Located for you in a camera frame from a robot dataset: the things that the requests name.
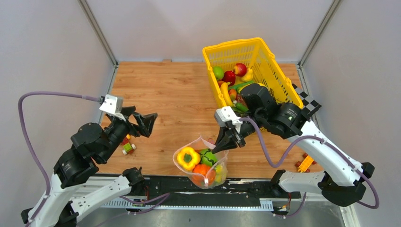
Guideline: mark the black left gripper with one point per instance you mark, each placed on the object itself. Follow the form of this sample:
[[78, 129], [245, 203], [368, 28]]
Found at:
[[146, 121]]

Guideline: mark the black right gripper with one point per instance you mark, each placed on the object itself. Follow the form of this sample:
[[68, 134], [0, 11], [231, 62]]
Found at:
[[226, 139]]

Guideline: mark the small watermelon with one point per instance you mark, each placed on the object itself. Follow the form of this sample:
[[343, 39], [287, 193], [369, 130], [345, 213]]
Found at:
[[207, 157]]

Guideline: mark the yellow banana bunch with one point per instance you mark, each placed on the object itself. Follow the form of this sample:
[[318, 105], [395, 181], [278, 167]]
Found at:
[[221, 173]]

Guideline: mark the clear zip top bag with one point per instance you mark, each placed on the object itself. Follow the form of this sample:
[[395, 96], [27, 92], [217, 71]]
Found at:
[[199, 144]]

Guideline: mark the small orange pumpkin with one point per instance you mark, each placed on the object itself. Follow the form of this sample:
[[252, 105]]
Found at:
[[203, 176]]

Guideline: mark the yellow bell pepper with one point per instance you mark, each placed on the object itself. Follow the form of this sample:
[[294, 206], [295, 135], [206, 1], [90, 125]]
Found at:
[[188, 158]]

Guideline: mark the yellow plastic basket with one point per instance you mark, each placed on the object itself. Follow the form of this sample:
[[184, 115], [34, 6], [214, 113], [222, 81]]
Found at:
[[266, 62]]

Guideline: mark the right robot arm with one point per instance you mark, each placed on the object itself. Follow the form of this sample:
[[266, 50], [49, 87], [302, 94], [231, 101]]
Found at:
[[343, 180]]

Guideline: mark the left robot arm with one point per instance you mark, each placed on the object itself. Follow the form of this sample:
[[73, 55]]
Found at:
[[91, 145]]

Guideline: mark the red green toy block car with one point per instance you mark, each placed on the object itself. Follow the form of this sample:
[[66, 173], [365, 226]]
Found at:
[[128, 147]]

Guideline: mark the green cucumber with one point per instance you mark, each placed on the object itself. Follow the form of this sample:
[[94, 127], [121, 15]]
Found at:
[[241, 107]]

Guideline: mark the small red peach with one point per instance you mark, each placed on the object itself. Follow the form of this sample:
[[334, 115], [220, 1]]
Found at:
[[232, 94]]

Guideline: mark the red apple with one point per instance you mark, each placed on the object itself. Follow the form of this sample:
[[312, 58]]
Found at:
[[229, 77], [240, 69]]

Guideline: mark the yellow pear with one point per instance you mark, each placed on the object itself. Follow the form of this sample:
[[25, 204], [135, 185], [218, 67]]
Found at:
[[248, 76]]

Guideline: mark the green apple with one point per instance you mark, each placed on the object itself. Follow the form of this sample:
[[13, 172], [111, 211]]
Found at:
[[218, 72]]

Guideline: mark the yellow orange toy block car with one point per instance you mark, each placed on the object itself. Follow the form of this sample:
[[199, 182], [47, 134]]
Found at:
[[303, 166]]

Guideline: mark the checkerboard calibration board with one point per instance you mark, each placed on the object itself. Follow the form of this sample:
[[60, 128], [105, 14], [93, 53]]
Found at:
[[310, 106]]

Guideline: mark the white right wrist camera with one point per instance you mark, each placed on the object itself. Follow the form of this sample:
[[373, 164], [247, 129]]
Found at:
[[226, 117]]

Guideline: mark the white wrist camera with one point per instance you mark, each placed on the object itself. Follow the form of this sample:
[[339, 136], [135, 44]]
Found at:
[[226, 117], [112, 105]]

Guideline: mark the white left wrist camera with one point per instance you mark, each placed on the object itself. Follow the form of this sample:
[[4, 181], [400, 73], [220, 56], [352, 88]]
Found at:
[[112, 105]]

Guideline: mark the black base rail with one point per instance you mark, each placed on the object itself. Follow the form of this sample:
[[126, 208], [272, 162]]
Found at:
[[234, 192]]

